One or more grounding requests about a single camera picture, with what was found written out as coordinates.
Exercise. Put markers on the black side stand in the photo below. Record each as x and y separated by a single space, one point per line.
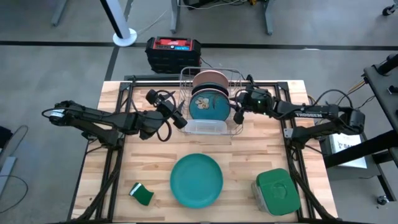
382 93

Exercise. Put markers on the pink plate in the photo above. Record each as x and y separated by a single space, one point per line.
210 77

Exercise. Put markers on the translucent plastic cutlery holder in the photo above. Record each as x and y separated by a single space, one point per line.
206 127

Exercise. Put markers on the large teal green plate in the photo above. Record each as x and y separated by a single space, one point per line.
196 180

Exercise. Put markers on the black aluminium table frame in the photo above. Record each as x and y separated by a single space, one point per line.
117 186

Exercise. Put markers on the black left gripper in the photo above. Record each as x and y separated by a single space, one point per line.
163 112

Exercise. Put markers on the grey desk leg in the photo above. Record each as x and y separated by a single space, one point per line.
59 12
269 18
175 15

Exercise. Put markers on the green lid plastic container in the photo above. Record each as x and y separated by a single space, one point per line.
276 191

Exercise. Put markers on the white tower fan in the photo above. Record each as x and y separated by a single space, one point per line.
124 37

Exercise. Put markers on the floral patterned white plate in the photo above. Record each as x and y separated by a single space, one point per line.
210 105

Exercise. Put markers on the dark blue-green plate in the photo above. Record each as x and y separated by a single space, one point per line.
210 85

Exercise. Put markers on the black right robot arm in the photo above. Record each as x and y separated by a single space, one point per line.
314 115

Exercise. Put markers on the black caster wheel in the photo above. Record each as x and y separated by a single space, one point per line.
388 11

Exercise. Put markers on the green white sponge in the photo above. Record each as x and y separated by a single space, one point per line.
143 196

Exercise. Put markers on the white printed box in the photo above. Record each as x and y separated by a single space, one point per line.
345 146

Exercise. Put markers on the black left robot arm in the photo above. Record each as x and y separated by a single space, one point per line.
102 119

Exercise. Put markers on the red black power station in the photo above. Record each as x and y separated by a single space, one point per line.
172 53

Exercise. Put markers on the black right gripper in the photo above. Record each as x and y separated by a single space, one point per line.
256 99

